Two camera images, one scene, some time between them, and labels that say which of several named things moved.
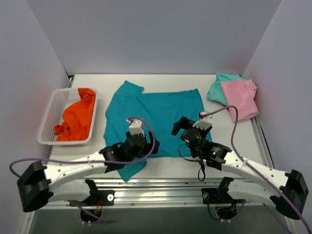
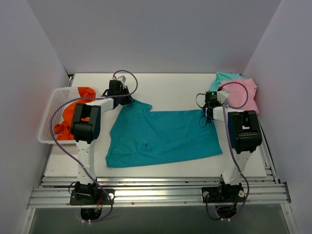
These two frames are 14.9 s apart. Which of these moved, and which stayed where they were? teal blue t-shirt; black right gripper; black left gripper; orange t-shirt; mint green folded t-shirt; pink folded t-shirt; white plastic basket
Moved: black right gripper; teal blue t-shirt; black left gripper
Stayed: pink folded t-shirt; orange t-shirt; mint green folded t-shirt; white plastic basket
